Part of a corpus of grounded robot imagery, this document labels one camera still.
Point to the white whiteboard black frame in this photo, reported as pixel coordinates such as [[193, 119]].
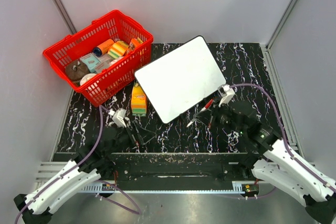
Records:
[[180, 79]]

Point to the pink white packet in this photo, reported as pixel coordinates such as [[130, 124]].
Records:
[[105, 62]]

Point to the brown round donut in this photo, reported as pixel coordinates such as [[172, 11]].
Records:
[[76, 70]]

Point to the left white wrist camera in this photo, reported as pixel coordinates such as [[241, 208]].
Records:
[[118, 117]]

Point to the red plastic shopping basket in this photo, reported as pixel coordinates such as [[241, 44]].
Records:
[[113, 25]]

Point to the orange snack box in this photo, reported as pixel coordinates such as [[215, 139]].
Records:
[[135, 42]]

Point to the teal small box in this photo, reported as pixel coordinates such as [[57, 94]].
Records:
[[91, 61]]

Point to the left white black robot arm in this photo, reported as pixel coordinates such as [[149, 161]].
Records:
[[40, 205]]

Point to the red capped whiteboard marker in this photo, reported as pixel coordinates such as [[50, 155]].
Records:
[[195, 118]]

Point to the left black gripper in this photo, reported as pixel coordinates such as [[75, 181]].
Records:
[[139, 135]]

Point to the white round container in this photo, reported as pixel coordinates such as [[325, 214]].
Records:
[[86, 78]]

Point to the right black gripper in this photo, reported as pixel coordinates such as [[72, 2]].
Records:
[[208, 116]]

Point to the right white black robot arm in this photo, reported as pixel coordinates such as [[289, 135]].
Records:
[[272, 160]]

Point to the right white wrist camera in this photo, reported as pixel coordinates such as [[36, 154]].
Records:
[[226, 94]]

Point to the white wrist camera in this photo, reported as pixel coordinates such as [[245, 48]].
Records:
[[226, 94], [118, 117]]

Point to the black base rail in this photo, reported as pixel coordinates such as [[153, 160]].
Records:
[[222, 166]]

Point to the stacked colourful sponge pack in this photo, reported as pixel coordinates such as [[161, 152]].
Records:
[[138, 100]]

